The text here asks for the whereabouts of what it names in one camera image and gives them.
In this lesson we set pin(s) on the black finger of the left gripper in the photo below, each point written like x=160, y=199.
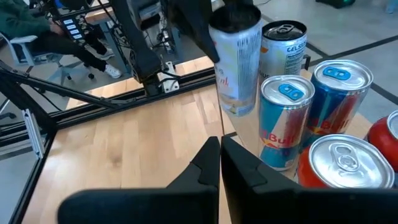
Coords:
x=205, y=37

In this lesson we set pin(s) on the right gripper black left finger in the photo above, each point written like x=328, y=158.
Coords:
x=155, y=205

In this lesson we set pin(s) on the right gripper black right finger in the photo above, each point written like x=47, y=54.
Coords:
x=280, y=202

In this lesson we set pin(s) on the white Celsius can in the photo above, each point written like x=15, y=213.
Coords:
x=239, y=71
x=284, y=53

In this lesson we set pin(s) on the blue silver Red Bull can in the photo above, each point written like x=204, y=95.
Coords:
x=280, y=124
x=335, y=102

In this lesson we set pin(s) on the red Fanta can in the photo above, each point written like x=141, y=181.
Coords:
x=348, y=161
x=381, y=140

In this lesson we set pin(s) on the grey box on arm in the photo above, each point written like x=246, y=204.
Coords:
x=146, y=12

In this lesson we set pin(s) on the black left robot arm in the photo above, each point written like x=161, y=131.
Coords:
x=140, y=56

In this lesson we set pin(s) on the black device with lit screens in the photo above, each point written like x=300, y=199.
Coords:
x=72, y=28

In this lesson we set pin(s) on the black object with green light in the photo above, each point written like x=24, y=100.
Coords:
x=335, y=3

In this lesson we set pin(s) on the aluminium extrusion piece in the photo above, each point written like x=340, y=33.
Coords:
x=32, y=133

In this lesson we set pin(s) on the white office chair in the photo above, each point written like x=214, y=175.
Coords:
x=23, y=40

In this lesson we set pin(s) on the person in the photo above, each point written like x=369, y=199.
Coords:
x=18, y=18

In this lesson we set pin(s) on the black table frame rail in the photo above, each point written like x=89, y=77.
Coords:
x=186, y=81

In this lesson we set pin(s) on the white metal bracket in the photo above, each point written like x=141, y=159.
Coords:
x=170, y=82

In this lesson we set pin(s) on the black diagonal frame strut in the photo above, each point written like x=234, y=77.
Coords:
x=62, y=88

